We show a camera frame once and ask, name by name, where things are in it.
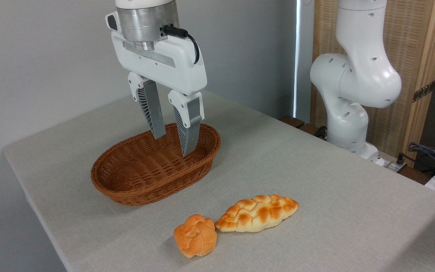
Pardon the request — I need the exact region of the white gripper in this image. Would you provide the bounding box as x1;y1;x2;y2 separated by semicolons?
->
105;11;208;157

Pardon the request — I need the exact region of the long braided bread loaf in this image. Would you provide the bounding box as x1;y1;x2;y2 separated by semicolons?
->
214;194;299;233

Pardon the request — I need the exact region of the brown oval wicker basket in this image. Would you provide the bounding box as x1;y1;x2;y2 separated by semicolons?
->
91;123;221;207

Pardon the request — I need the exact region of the round orange bread roll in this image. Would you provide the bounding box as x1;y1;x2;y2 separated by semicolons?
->
173;214;218;258

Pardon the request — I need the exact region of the grey tablecloth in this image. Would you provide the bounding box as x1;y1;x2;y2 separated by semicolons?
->
3;79;435;272

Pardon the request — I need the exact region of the wooden woven screen panel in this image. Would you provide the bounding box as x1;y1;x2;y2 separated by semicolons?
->
310;0;435;167

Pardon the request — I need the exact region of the metal hinge on screen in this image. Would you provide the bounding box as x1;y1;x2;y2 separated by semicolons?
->
413;80;435;102

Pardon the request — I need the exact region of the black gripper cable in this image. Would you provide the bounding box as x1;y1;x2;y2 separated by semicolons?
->
163;25;200;65

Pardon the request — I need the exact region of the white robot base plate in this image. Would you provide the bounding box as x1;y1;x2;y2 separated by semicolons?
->
369;150;407;173

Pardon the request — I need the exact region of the bundle of dark cables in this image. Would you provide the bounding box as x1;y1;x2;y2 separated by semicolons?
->
407;142;435;175

